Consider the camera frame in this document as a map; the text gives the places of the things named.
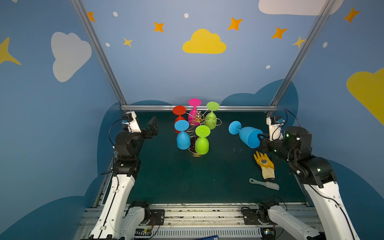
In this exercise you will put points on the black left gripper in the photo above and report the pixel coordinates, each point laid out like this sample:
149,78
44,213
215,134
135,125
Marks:
145,130

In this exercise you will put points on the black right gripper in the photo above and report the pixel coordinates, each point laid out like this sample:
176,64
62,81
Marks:
264,143

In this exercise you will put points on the blue wine glass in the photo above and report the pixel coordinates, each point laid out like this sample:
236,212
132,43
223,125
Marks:
248,135
183,138

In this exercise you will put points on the green wine glass front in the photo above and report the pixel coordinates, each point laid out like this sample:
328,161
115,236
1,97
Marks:
202,143

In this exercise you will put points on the green wine glass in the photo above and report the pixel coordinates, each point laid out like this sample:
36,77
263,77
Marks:
211,118
202,143

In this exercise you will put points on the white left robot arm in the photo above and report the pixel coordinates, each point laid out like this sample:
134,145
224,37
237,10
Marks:
114,222

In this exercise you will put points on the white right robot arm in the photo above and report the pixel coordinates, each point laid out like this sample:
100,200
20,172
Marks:
318,179

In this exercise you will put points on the red wine glass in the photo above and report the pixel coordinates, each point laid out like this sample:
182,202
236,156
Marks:
179,111

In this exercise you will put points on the pink wine glass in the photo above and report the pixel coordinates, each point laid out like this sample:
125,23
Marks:
192,115

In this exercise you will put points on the green wine glass back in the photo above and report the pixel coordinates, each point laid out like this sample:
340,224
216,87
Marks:
211,118

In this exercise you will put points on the yellow black work glove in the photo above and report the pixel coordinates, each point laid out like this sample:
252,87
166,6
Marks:
266,165

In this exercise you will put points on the grey cleaning brush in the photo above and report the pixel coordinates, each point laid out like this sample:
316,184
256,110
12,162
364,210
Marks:
268,185

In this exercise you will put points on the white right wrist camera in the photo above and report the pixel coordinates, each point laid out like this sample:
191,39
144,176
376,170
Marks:
275,127

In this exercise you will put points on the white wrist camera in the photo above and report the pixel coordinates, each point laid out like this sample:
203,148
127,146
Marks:
130,122
275,127

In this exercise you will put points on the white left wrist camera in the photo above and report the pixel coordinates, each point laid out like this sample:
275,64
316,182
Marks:
130,122

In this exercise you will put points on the aluminium frame right post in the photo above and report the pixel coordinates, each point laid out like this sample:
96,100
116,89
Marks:
304,50

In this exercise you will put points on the aluminium frame post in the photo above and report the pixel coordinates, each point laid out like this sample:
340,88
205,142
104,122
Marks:
87,24
304,50

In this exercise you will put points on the gold wire glass rack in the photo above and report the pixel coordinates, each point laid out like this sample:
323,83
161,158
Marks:
201,121

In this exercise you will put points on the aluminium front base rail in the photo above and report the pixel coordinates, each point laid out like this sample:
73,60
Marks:
230,221

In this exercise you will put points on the aluminium frame left post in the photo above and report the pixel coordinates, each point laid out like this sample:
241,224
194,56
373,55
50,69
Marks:
87,24

